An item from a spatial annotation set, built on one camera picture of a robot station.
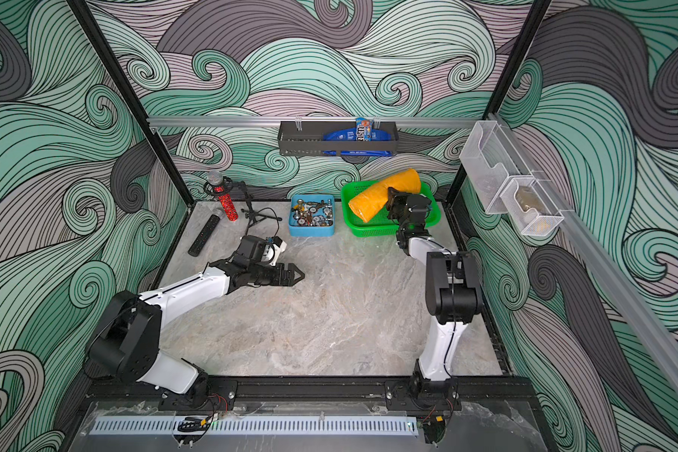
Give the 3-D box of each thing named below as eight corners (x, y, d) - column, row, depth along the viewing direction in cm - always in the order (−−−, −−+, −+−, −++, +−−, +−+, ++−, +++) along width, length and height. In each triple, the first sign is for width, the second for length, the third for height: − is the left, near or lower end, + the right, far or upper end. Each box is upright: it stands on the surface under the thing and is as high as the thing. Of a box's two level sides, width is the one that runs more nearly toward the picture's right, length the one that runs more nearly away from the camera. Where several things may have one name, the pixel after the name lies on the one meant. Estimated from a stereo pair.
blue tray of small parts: (287, 236, 111) (286, 230, 108) (292, 199, 125) (291, 193, 122) (334, 236, 111) (334, 230, 108) (334, 199, 125) (334, 193, 122)
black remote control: (190, 256, 104) (187, 251, 102) (215, 219, 117) (212, 213, 114) (196, 257, 104) (193, 252, 101) (220, 219, 116) (217, 214, 114)
